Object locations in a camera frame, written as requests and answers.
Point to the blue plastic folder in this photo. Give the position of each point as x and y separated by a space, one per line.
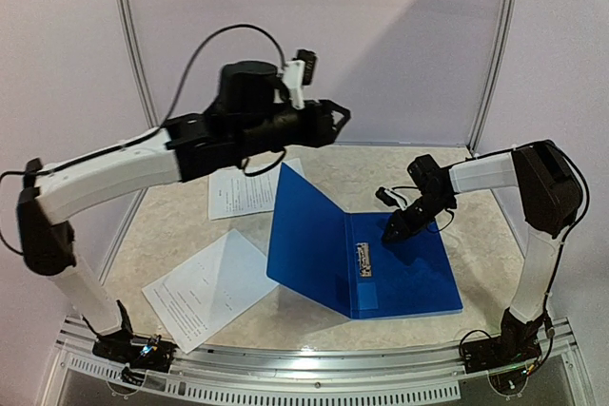
340 261

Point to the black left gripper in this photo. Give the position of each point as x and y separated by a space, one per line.
322 131

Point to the far white printed paper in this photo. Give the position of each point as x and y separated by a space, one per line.
232 194

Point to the near white printed paper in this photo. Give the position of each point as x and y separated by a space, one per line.
205 293

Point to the white printed paper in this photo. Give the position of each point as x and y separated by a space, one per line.
205 293
232 194

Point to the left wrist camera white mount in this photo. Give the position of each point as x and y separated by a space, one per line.
298 73

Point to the left aluminium frame post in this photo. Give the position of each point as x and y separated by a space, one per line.
135 59

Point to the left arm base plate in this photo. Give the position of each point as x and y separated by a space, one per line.
152 354

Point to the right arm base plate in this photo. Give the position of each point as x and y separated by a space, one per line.
480 352

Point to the metal folder clip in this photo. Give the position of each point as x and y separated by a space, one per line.
364 260

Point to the right aluminium frame post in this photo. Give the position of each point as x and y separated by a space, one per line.
492 76

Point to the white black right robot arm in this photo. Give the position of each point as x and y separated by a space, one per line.
554 199

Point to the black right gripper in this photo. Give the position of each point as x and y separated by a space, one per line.
412 212

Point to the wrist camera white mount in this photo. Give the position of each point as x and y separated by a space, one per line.
298 73
390 197

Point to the aluminium frame post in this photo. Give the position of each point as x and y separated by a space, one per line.
492 76
135 59

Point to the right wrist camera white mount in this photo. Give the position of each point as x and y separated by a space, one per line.
390 197

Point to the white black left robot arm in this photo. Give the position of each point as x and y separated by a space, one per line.
259 108

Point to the aluminium front rail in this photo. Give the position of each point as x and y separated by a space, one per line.
217 375

